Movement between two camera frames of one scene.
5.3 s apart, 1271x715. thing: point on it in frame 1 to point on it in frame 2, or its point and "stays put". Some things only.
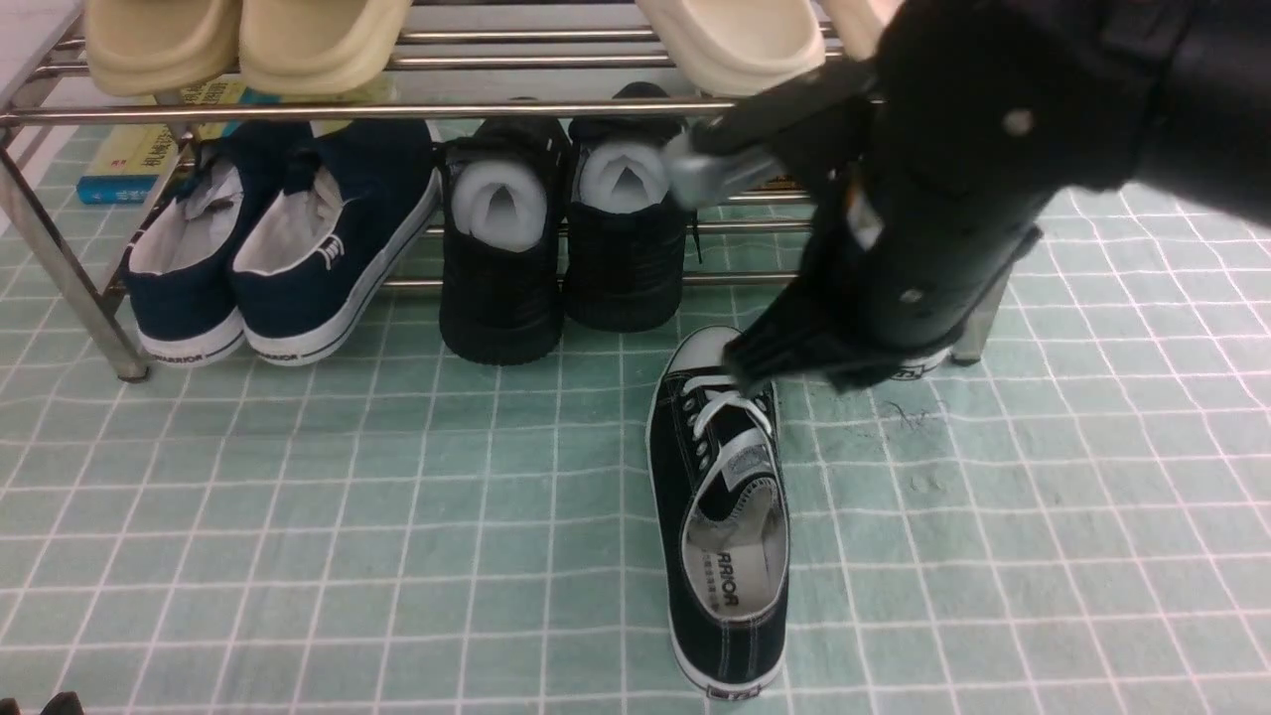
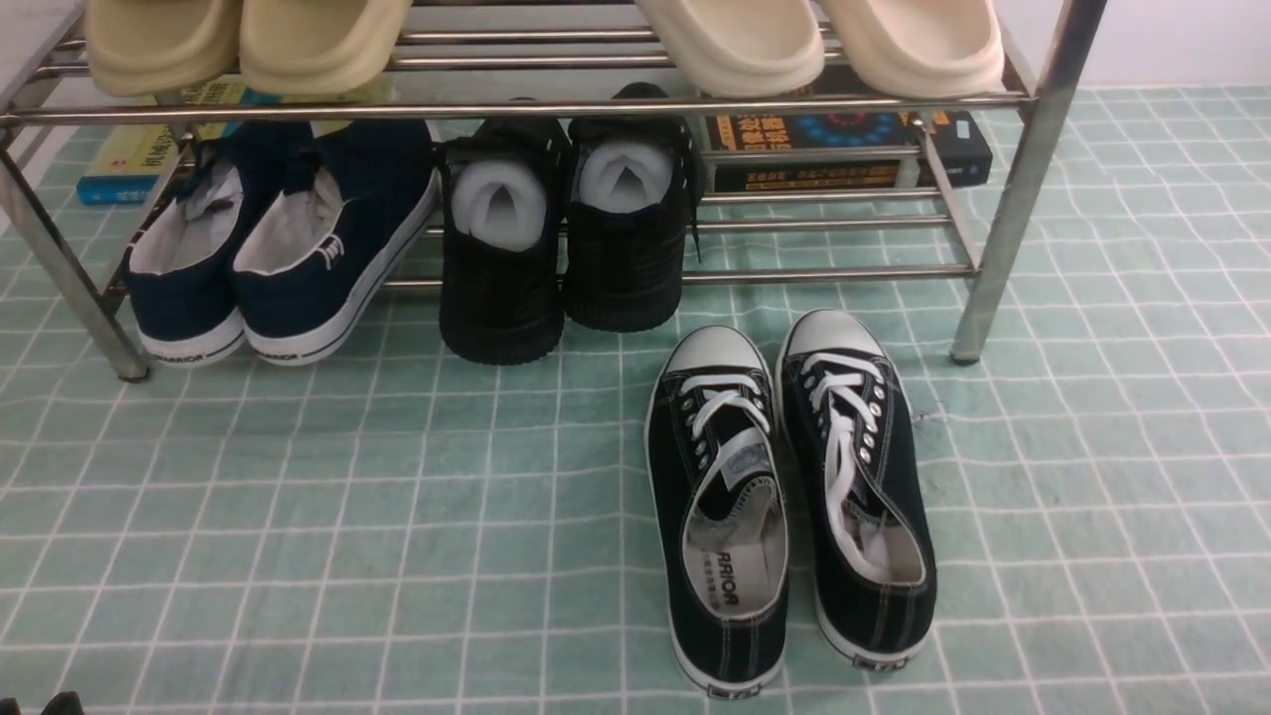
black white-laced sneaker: (720, 514) stays put
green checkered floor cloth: (1078, 525) stays put
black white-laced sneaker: (914, 368) to (865, 517)
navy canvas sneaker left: (178, 276) stays put
